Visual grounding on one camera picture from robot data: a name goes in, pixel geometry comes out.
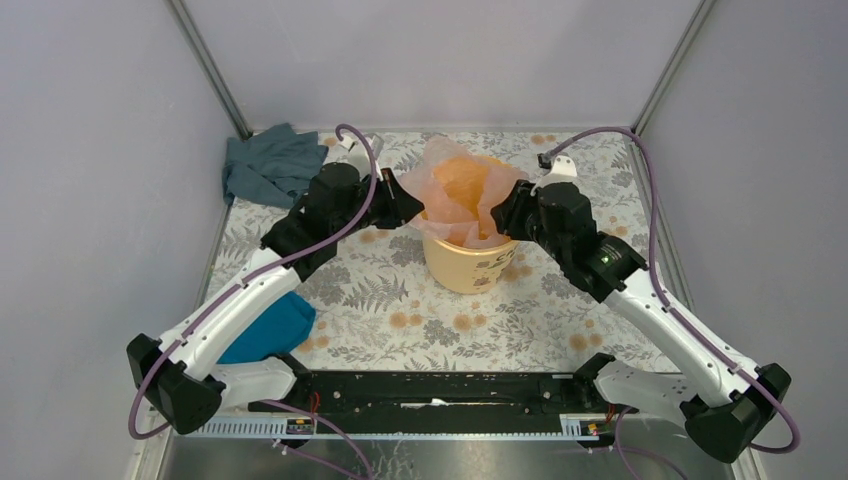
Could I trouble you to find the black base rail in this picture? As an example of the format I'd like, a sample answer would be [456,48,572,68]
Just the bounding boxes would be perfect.
[248,370,624,436]

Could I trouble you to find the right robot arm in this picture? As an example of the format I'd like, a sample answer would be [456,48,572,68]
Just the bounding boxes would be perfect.
[492,180,791,464]

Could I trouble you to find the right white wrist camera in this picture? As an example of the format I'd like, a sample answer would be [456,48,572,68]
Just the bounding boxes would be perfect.
[531,155,578,195]

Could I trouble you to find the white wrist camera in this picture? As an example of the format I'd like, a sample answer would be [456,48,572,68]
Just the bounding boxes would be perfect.
[339,134,384,179]
[531,155,578,195]

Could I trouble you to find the pink plastic trash bag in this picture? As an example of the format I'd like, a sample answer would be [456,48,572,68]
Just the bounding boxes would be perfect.
[400,136,528,250]

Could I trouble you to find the yellow plastic trash bin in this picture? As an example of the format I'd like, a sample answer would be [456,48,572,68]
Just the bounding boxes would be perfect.
[422,235,518,294]

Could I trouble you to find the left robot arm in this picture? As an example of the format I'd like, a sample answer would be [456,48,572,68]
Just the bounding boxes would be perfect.
[126,163,424,434]

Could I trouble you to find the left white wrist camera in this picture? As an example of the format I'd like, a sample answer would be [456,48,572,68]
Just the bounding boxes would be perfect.
[339,134,384,179]

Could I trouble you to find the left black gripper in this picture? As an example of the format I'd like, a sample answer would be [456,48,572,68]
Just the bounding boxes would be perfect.
[333,167,425,240]

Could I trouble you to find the bright blue cloth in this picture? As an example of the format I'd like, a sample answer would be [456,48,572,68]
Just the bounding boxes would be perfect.
[217,292,316,365]

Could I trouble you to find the floral patterned table mat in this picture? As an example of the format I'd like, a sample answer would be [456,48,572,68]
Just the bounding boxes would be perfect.
[204,132,677,373]

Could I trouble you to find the grey-blue cloth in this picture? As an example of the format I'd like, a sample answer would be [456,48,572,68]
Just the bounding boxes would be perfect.
[221,123,329,209]

